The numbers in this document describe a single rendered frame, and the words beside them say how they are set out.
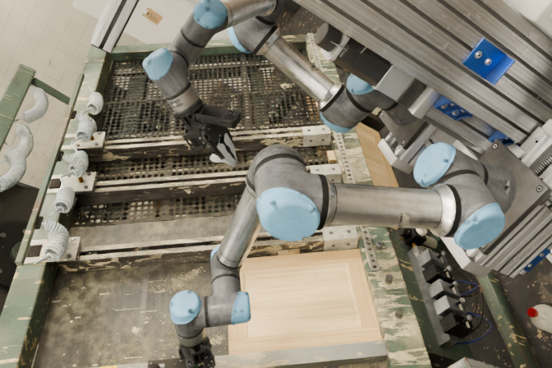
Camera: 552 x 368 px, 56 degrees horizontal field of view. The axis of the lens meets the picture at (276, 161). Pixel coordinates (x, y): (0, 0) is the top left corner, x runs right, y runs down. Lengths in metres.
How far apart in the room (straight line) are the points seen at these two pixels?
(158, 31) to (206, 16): 4.14
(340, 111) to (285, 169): 0.70
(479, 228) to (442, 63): 0.40
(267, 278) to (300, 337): 0.25
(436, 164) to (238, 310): 0.58
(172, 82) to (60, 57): 5.88
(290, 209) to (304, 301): 0.86
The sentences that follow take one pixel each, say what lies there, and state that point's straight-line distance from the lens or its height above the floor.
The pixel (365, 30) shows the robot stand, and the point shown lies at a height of 1.54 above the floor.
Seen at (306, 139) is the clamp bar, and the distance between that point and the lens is 2.31.
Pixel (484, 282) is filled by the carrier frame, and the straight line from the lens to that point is 2.47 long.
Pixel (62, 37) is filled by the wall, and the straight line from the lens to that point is 7.04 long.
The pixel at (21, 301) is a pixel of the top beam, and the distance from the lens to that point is 1.91.
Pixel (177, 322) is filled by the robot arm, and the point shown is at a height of 1.61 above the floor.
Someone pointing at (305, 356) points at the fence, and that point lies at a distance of 1.69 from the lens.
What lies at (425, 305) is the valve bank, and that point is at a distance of 1.87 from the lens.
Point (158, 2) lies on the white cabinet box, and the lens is 5.34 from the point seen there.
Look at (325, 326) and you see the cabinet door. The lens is 1.76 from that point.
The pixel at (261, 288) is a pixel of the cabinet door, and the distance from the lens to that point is 1.84.
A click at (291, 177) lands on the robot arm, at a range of 1.02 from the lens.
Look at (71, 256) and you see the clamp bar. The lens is 1.94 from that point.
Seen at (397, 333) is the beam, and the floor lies 0.87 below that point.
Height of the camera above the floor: 2.10
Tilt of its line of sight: 26 degrees down
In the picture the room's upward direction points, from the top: 66 degrees counter-clockwise
